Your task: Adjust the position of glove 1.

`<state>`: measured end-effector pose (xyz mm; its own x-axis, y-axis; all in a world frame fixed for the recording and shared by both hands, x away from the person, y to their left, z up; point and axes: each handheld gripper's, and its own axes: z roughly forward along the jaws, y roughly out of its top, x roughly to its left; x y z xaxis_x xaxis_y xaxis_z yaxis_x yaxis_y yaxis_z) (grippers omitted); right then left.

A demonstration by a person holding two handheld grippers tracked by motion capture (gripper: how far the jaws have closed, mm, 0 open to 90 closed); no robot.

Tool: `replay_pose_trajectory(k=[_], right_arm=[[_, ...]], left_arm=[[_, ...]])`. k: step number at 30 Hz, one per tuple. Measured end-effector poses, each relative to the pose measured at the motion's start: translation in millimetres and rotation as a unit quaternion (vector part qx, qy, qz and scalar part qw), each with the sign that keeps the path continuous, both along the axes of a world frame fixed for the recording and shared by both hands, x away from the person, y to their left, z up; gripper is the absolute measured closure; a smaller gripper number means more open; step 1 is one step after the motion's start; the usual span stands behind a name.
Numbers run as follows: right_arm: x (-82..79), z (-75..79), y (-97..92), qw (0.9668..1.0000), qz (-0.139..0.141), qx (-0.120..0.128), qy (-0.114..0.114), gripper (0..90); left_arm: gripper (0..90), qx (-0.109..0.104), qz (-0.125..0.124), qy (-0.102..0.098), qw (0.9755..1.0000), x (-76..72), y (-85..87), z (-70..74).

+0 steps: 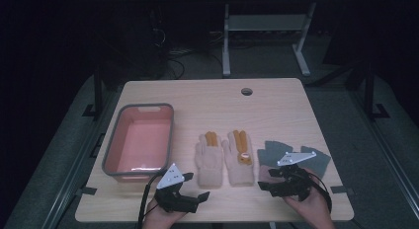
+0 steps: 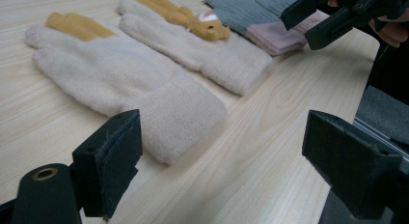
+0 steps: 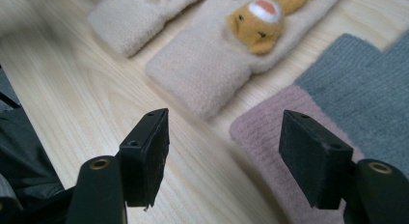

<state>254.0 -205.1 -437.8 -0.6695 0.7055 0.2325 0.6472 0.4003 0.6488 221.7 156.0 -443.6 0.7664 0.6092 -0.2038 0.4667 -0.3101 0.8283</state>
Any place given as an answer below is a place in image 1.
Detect beige glove with animal patch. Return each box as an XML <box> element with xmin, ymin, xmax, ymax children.
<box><xmin>221</xmin><ymin>129</ymin><xmax>255</xmax><ymax>187</ymax></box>

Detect beige orange knit glove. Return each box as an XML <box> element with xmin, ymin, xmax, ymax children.
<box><xmin>194</xmin><ymin>131</ymin><xmax>224</xmax><ymax>189</ymax></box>

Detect person's left hand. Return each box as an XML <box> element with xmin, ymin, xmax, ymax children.
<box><xmin>141</xmin><ymin>197</ymin><xmax>188</xmax><ymax>229</ymax></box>

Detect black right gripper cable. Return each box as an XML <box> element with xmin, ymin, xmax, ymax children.
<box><xmin>307</xmin><ymin>171</ymin><xmax>333</xmax><ymax>214</ymax></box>

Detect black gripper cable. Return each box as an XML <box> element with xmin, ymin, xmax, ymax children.
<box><xmin>137</xmin><ymin>171</ymin><xmax>167</xmax><ymax>229</ymax></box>
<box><xmin>307</xmin><ymin>171</ymin><xmax>333</xmax><ymax>214</ymax></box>

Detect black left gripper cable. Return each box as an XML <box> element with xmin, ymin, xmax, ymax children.
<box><xmin>137</xmin><ymin>171</ymin><xmax>167</xmax><ymax>229</ymax></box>

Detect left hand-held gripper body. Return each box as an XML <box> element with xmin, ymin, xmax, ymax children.
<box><xmin>153</xmin><ymin>163</ymin><xmax>201</xmax><ymax>214</ymax></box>

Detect black table edge bracket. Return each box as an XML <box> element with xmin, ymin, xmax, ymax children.
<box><xmin>76</xmin><ymin>186</ymin><xmax>99</xmax><ymax>197</ymax></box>
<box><xmin>330</xmin><ymin>185</ymin><xmax>356</xmax><ymax>195</ymax></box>

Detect pink basket with grey rim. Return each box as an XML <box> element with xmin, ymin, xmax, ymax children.
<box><xmin>101</xmin><ymin>103</ymin><xmax>175</xmax><ymax>184</ymax></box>

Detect black metal stand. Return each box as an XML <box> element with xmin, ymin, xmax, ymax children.
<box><xmin>349</xmin><ymin>57</ymin><xmax>391</xmax><ymax>121</ymax></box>
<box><xmin>82</xmin><ymin>65</ymin><xmax>104</xmax><ymax>119</ymax></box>

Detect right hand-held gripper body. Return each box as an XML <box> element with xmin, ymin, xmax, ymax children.
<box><xmin>268</xmin><ymin>151</ymin><xmax>318</xmax><ymax>202</ymax></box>

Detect grey metal table frame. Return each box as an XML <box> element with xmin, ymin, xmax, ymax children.
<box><xmin>221</xmin><ymin>1</ymin><xmax>317</xmax><ymax>77</ymax></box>

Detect cables on floor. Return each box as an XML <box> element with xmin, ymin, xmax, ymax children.
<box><xmin>151</xmin><ymin>28</ymin><xmax>225</xmax><ymax>80</ymax></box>

